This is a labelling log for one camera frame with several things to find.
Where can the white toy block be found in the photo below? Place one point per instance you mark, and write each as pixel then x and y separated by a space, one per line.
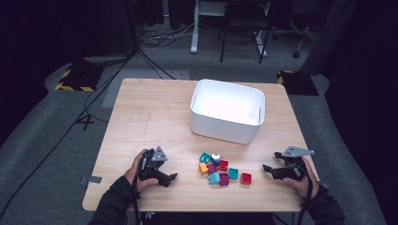
pixel 216 156

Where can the grey curtain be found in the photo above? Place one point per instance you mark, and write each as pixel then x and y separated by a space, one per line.
pixel 331 37

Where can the blue toy block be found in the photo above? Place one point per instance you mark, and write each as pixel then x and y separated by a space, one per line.
pixel 216 162

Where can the white desk frame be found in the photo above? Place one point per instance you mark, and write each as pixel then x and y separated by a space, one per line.
pixel 194 37

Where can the black yellow striped stand base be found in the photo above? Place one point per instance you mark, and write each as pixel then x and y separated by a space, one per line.
pixel 79 78
pixel 297 82

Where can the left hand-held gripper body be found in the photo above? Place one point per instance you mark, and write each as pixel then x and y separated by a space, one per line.
pixel 148 165

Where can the black chair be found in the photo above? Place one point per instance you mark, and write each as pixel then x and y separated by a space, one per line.
pixel 244 15

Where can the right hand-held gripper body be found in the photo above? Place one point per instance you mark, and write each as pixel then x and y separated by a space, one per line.
pixel 294 168

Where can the grey tape piece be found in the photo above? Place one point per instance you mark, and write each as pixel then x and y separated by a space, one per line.
pixel 93 179
pixel 325 185

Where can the white plastic bin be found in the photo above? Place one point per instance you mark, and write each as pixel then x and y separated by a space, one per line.
pixel 228 103

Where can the office chair wheel base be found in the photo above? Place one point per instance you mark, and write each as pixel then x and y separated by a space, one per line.
pixel 301 43

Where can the person's right hand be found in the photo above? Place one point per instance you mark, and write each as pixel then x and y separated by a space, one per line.
pixel 305 186

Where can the person's left hand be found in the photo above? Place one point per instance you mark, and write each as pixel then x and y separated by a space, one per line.
pixel 133 173

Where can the person's dark clothing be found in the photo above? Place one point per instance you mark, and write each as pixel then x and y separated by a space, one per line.
pixel 203 219

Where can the teal toy block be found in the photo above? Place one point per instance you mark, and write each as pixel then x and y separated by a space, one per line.
pixel 233 173
pixel 214 178
pixel 205 157

